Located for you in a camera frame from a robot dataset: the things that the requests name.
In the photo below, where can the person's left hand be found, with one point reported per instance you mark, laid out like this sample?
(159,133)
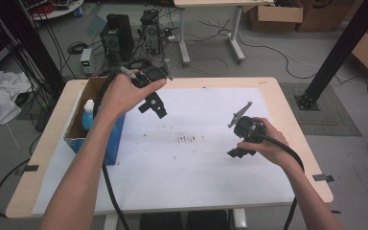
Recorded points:
(121,96)

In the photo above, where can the black tape strip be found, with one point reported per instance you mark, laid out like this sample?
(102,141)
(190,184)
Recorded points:
(28,168)

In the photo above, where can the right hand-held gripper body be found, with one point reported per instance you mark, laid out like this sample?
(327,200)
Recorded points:
(249,129)

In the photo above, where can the white paper table mat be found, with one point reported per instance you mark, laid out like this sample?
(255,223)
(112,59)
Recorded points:
(188,185)

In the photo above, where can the person's right hand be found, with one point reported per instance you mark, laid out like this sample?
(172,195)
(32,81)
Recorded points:
(274,143)

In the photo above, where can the round white table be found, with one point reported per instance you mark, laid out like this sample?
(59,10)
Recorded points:
(62,12)

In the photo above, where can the blue bottle with white cap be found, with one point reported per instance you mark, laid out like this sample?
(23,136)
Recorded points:
(88,119)

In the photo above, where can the black metal frame post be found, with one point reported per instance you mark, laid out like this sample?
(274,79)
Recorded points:
(28,41)
(348,41)

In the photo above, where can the blue cardboard box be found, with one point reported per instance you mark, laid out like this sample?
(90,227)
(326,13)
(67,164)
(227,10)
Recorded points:
(113,150)

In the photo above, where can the white-legged wooden desk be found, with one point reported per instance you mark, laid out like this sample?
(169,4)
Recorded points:
(204,2)

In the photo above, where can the small white power supply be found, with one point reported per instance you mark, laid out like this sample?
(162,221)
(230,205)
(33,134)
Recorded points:
(86,60)

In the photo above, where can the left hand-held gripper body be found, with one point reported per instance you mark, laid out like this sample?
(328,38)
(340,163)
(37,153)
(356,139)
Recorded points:
(155,72)

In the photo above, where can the open-sided computer tower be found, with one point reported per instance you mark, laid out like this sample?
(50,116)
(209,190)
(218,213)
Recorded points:
(150,30)

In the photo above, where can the white table leg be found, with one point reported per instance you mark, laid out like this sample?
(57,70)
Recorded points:
(238,220)

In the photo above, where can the open brown cardboard box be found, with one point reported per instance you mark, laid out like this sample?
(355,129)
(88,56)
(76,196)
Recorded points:
(278,17)

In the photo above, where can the white cloth pile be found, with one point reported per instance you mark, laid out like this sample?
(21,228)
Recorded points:
(0,96)

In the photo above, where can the grey floor mat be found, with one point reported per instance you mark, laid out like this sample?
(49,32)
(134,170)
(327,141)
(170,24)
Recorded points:
(332,123)

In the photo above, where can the tall brown cardboard box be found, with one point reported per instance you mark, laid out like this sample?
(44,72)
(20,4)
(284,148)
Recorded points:
(326,14)

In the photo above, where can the black computer tower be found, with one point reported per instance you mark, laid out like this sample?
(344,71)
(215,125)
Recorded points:
(119,35)

